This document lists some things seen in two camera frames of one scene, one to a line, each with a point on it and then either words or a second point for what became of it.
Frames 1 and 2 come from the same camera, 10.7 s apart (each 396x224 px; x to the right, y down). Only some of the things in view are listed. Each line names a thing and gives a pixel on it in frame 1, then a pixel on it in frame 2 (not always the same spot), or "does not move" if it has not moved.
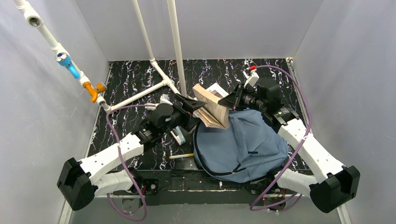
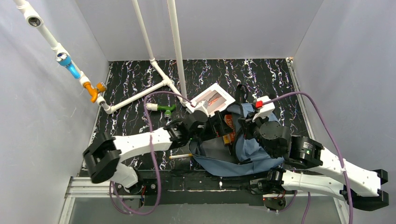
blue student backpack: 250,148 does not move
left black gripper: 184,109 → 217,122
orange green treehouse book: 212,114 → 229,138
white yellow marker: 172,157 does not move
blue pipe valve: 64,59 does not move
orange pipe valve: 93,92 does not move
